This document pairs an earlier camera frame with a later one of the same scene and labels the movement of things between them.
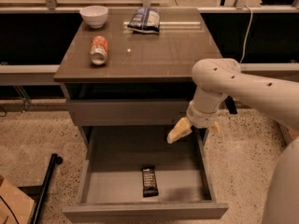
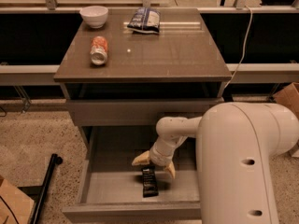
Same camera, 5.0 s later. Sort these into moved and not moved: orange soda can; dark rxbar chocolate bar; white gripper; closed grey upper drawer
Moved: white gripper
Not moved: dark rxbar chocolate bar; orange soda can; closed grey upper drawer
